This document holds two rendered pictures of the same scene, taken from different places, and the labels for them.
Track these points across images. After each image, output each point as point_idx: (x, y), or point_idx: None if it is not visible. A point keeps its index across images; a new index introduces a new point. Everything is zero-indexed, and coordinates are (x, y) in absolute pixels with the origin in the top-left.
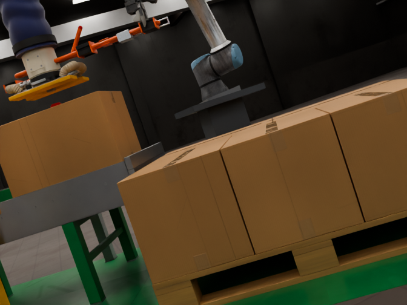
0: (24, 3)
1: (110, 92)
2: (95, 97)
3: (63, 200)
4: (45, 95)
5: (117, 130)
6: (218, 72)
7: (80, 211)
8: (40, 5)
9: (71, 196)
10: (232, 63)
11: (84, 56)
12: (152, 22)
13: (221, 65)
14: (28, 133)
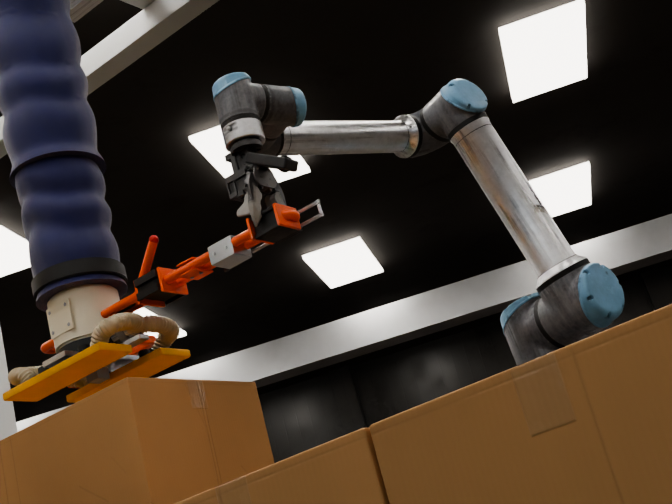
0: (54, 198)
1: (194, 382)
2: (121, 391)
3: None
4: None
5: (175, 473)
6: (557, 337)
7: None
8: (91, 200)
9: None
10: (583, 314)
11: (165, 302)
12: (274, 214)
13: (558, 318)
14: (11, 472)
